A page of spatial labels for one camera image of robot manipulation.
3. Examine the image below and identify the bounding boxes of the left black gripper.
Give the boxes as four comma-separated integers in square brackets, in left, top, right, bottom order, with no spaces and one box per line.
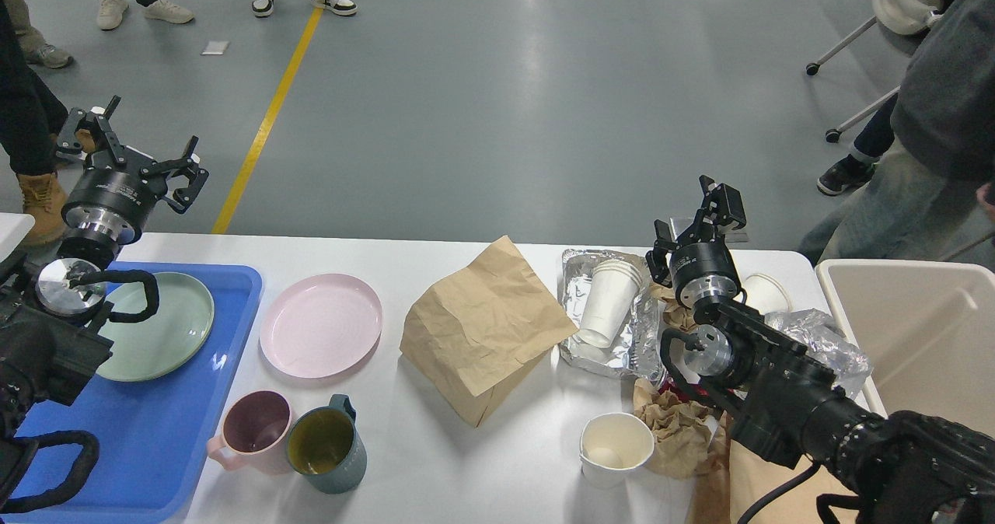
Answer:
[54,96,210,231]

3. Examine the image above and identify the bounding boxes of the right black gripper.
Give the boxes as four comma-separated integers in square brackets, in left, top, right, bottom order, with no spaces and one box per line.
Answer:
[644,176,747,307]

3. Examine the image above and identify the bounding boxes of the pink plate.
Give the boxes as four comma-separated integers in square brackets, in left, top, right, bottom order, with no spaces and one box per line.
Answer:
[260,273,383,379]

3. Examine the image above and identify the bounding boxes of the pink mug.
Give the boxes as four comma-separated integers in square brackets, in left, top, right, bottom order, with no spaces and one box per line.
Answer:
[206,390,295,475]

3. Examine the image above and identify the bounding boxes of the dark teal mug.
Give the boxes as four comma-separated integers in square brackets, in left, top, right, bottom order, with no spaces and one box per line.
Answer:
[285,394,368,494]

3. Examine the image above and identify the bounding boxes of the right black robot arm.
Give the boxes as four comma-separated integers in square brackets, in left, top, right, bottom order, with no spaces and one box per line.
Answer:
[646,176,994,523]

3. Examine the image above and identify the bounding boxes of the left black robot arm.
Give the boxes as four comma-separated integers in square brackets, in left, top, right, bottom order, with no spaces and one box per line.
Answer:
[1,96,209,513]

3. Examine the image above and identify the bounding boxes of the white paper cup back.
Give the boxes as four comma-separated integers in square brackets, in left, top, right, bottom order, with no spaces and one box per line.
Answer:
[742,273,792,315]

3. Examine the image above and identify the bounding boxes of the white paper cup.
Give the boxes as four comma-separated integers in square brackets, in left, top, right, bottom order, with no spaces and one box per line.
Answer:
[579,413,656,488]
[742,273,792,315]

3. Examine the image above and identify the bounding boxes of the stacked white paper cups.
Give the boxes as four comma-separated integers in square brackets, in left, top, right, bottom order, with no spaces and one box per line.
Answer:
[577,259,644,349]

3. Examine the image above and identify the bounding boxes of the person with tan boot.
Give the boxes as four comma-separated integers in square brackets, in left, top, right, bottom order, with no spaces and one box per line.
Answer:
[1,4,68,246]

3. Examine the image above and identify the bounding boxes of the aluminium foil tray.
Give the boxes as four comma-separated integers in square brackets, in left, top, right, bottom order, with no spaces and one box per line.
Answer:
[559,249,667,385]

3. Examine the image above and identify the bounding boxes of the white side table corner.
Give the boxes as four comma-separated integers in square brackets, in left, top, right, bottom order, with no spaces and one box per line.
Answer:
[0,212,35,261]

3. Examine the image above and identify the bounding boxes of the person with grey shoe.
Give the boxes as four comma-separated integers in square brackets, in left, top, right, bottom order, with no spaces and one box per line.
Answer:
[4,0,74,69]

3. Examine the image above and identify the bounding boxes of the crumpled clear plastic wrap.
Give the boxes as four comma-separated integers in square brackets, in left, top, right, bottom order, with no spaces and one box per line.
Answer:
[765,309,873,399]

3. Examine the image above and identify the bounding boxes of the green plate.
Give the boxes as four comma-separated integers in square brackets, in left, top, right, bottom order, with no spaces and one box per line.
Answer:
[96,272,215,383]

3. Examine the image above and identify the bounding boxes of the crumpled brown paper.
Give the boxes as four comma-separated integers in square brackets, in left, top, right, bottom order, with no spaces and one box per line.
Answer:
[632,283,720,480]

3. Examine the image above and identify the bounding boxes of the person in dark clothes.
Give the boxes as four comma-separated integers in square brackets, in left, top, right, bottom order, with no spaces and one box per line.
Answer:
[798,0,994,264]

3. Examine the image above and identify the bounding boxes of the white paper cup front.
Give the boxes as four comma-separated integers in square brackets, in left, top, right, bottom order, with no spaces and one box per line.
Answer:
[579,413,656,488]

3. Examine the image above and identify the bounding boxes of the brown paper bag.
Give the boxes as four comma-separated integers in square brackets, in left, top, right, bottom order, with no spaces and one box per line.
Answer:
[400,236,577,428]

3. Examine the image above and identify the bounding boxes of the beige plastic bin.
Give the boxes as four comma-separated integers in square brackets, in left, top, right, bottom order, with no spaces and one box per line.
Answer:
[816,260,994,435]

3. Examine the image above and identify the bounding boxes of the flat brown paper sheet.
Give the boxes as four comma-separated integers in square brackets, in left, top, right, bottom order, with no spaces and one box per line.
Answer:
[685,414,850,523]

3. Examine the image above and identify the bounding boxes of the blue plastic tray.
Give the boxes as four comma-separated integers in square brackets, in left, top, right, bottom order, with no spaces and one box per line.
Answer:
[5,261,263,523]

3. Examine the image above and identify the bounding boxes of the office chair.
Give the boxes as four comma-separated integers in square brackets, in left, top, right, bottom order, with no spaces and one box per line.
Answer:
[805,0,945,144]

